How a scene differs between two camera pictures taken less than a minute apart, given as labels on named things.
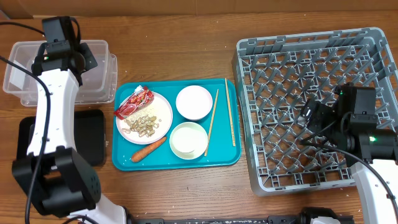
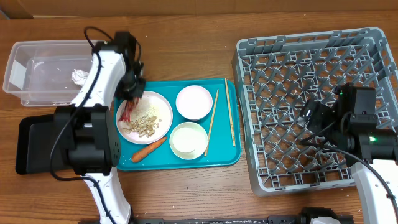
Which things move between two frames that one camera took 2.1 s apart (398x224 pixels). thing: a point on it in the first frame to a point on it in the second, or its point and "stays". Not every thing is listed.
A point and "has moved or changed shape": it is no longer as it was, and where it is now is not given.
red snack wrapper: x=140 y=98 has moved or changed shape
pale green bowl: x=188 y=140 stays
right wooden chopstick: x=230 y=112 stays
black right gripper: x=320 y=116 stays
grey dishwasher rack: x=275 y=75 stays
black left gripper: x=84 y=49 to x=137 y=92
